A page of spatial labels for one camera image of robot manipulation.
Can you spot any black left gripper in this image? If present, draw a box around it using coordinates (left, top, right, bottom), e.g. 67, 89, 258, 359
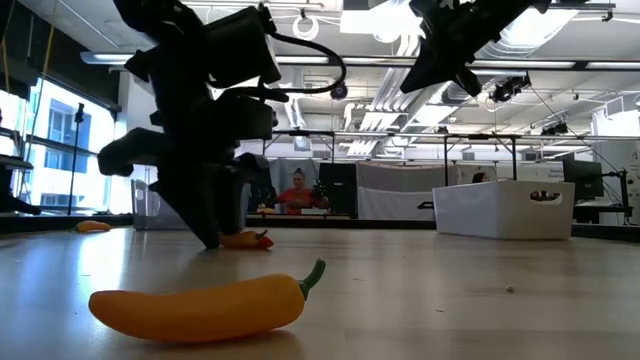
97, 89, 279, 251

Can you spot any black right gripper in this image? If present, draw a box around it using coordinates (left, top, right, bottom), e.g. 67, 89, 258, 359
400, 0, 531, 98

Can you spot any yellow-orange toy chili pepper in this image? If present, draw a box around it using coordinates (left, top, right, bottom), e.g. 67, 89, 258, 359
219, 229, 269, 250

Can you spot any black standing panel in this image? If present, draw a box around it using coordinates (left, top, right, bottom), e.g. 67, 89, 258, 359
249, 154, 276, 211
318, 162, 359, 217

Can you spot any grey translucent plastic basket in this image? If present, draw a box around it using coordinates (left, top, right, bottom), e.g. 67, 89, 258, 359
130, 178, 251, 232

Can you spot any grey backdrop cloth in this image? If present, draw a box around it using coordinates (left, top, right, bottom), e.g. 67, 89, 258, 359
273, 158, 321, 201

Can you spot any orange chili with green stem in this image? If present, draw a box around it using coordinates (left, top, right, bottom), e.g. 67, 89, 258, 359
87, 258, 327, 344

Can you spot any white cloth partition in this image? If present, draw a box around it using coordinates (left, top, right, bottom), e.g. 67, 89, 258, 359
356, 162, 449, 221

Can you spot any white plastic basket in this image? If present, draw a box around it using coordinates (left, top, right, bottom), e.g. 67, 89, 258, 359
432, 179, 576, 241

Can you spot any long ceiling light bar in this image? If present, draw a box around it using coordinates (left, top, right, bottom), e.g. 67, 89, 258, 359
79, 49, 640, 71

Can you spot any black tripod stand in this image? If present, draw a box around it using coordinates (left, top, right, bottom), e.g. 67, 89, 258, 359
67, 102, 86, 216

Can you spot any black desk monitor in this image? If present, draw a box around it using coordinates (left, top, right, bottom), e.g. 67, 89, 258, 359
562, 153, 605, 201

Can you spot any silver ventilation duct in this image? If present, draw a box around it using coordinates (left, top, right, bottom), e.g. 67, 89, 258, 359
479, 7, 581, 61

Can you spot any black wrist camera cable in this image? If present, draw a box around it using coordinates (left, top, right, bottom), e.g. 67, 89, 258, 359
229, 32, 349, 101

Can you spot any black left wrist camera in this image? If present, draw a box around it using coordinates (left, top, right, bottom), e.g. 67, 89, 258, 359
204, 4, 282, 90

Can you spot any white cable coil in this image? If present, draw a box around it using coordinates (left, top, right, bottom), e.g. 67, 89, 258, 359
292, 14, 321, 42

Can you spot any black metal table frame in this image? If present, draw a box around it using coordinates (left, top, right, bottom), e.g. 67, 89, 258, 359
0, 213, 640, 240

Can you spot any yellow hanging cord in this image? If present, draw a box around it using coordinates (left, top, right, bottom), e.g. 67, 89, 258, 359
27, 24, 56, 161

